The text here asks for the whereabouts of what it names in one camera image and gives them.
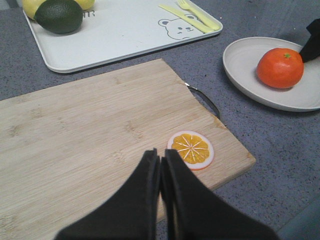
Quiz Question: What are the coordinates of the yellow plastic fork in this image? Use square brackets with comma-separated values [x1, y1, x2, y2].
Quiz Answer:
[177, 0, 220, 31]

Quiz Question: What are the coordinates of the orange slice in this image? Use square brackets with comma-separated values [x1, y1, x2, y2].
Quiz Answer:
[167, 130, 215, 171]

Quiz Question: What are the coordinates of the metal cutting board handle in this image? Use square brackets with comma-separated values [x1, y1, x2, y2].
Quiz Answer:
[184, 82, 221, 120]

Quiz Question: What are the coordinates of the green lime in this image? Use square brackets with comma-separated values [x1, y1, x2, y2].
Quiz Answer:
[34, 0, 83, 34]

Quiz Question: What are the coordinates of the wooden cutting board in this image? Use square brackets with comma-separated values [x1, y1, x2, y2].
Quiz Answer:
[0, 59, 256, 240]

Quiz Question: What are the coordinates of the yellow lemon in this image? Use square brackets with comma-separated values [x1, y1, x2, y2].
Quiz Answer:
[21, 0, 46, 20]
[75, 0, 95, 11]

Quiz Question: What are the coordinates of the yellow lemon left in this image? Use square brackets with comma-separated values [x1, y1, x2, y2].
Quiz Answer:
[21, 0, 46, 20]

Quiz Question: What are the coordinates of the beige round plate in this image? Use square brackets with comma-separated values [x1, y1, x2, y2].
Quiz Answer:
[222, 37, 320, 112]

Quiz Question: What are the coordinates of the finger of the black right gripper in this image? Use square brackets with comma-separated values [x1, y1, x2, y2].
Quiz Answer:
[299, 18, 320, 63]

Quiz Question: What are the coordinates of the yellow plastic knife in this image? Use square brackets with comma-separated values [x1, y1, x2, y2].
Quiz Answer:
[158, 4, 220, 33]

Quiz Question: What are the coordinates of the orange tangerine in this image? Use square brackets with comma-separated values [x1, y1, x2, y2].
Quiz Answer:
[256, 48, 304, 89]

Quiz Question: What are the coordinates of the white bear tray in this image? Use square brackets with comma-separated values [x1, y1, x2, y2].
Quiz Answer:
[27, 0, 209, 73]

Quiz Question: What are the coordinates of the yellow lemon right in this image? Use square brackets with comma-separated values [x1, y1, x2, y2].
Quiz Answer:
[75, 0, 95, 11]

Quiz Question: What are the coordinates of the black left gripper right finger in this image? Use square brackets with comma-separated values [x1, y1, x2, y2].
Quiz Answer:
[161, 149, 279, 240]

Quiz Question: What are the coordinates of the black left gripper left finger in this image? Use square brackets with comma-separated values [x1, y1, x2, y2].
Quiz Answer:
[55, 149, 160, 240]

